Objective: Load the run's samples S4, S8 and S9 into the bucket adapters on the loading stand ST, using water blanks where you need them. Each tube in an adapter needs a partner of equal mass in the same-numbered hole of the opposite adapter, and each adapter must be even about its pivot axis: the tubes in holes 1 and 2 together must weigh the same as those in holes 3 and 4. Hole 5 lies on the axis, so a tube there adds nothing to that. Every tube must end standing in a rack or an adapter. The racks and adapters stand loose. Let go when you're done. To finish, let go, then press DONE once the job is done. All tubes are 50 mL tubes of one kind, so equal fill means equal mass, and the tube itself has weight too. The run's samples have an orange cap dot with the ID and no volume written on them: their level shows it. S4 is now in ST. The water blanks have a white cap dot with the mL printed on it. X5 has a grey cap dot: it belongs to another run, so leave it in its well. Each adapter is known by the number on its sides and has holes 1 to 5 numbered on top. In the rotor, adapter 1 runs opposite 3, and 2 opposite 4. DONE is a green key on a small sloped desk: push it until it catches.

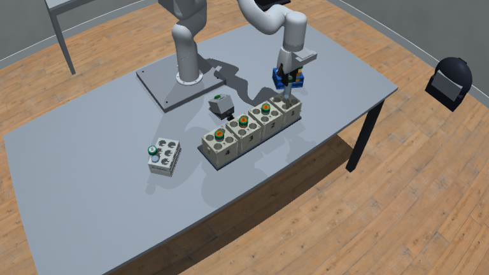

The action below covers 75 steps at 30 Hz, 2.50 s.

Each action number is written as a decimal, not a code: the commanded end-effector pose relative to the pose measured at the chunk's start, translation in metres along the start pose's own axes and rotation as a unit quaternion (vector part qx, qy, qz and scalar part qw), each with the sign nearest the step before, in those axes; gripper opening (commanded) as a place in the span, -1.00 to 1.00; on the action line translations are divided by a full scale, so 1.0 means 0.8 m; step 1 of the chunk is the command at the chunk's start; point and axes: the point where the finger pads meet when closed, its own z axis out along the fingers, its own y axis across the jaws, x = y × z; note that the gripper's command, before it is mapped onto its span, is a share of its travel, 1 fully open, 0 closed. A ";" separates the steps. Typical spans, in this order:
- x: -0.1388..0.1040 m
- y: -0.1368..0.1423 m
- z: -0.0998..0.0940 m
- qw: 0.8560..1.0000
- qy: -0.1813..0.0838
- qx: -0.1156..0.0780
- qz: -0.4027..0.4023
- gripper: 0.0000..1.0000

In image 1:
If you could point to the white tube rack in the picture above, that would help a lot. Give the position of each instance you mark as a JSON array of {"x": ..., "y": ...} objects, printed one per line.
[{"x": 167, "y": 159}]

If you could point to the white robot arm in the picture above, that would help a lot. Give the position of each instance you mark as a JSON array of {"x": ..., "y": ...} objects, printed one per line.
[{"x": 190, "y": 23}]

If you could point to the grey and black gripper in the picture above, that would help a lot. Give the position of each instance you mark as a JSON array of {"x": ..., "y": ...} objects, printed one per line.
[{"x": 285, "y": 65}]

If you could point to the blue tube rack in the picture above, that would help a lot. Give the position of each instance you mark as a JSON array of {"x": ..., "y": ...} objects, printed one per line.
[{"x": 277, "y": 81}]

